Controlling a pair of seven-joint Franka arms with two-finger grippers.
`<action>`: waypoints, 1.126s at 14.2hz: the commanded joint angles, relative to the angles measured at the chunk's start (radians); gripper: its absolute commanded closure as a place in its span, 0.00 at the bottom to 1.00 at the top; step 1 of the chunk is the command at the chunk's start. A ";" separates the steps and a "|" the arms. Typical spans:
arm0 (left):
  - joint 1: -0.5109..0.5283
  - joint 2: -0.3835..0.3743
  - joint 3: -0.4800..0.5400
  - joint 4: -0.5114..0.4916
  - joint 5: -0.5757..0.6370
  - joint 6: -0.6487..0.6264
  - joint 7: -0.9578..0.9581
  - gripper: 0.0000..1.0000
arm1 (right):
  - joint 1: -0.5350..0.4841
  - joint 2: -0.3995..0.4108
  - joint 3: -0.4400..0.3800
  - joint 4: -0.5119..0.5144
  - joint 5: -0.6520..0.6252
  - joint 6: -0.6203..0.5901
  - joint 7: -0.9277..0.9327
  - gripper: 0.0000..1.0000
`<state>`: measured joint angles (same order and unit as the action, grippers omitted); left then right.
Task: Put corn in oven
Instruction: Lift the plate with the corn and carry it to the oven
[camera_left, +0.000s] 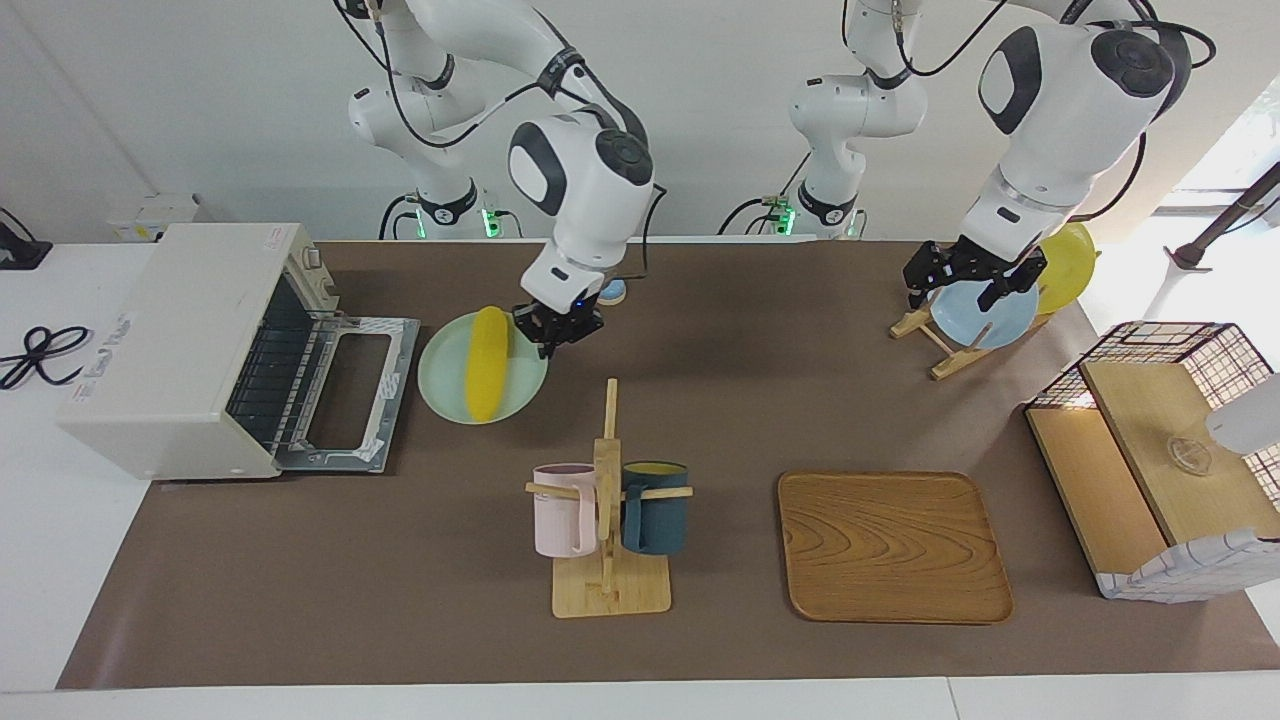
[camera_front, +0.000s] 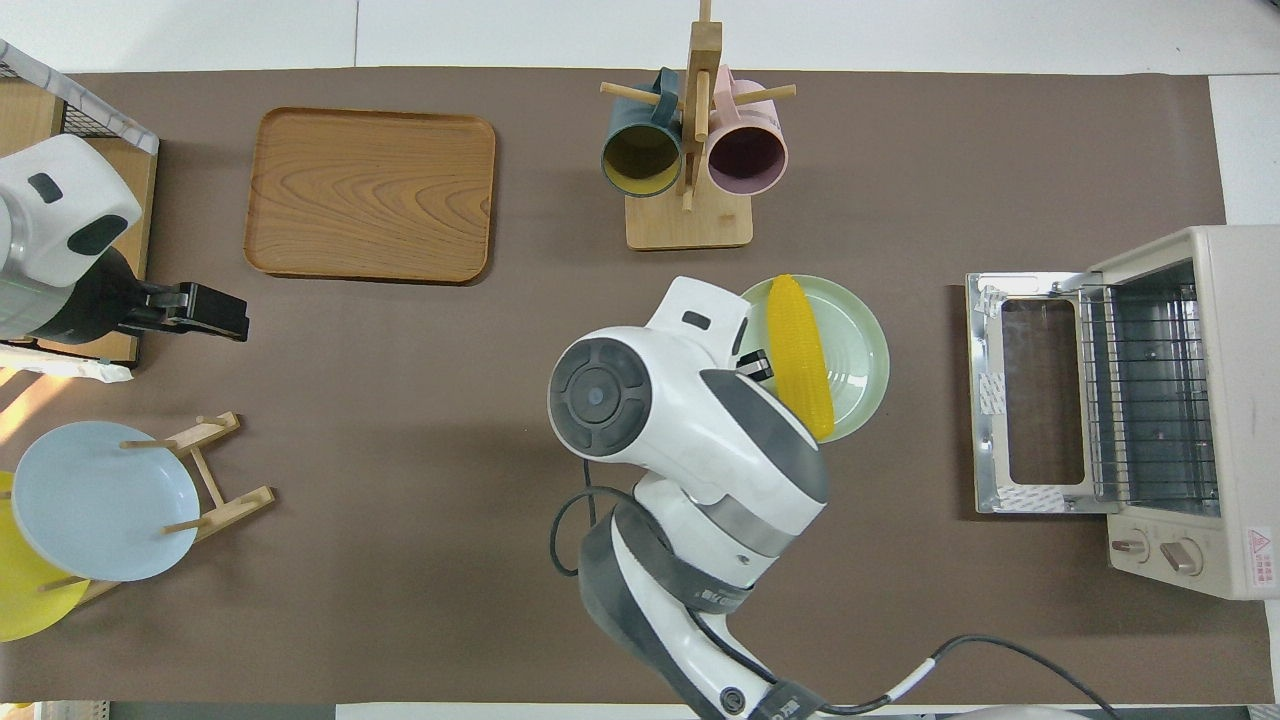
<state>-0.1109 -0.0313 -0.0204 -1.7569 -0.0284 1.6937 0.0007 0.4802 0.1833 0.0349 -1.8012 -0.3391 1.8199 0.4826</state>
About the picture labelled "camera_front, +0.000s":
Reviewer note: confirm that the wooden plate rack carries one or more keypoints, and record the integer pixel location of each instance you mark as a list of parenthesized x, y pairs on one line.
[(235, 503)]

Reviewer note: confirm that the wooden serving tray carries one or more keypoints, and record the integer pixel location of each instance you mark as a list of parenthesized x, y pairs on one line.
[(370, 195)]

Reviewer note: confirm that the dark blue mug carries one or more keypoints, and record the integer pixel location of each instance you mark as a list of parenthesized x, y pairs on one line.
[(640, 160)]

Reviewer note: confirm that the glass toaster oven door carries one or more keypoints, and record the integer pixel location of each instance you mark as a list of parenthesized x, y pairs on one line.
[(985, 400)]

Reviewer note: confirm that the beige toaster oven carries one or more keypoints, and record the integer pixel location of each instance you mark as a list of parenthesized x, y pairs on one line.
[(1245, 400)]

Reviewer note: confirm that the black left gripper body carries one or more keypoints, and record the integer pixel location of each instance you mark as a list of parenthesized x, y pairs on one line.
[(210, 315)]

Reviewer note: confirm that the yellow corn cob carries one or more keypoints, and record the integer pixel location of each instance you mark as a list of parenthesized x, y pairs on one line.
[(800, 350)]

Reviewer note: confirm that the pale green plate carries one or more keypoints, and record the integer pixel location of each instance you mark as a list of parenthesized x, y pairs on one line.
[(855, 350)]

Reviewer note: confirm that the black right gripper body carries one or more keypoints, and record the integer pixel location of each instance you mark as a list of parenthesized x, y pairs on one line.
[(757, 366)]

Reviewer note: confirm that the yellow plate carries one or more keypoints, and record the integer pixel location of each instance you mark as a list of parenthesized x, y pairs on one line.
[(25, 600)]

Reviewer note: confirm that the wooden mug tree stand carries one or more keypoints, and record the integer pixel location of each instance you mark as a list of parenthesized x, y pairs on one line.
[(690, 225)]

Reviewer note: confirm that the light blue plate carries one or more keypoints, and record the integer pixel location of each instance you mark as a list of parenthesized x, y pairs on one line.
[(100, 500)]

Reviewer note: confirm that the brown table mat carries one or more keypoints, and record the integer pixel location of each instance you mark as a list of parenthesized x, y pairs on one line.
[(400, 450)]

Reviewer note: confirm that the pink mug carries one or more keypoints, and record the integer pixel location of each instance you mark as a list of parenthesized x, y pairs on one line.
[(747, 160)]

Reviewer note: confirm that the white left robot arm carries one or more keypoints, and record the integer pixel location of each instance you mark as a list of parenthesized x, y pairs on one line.
[(55, 215)]

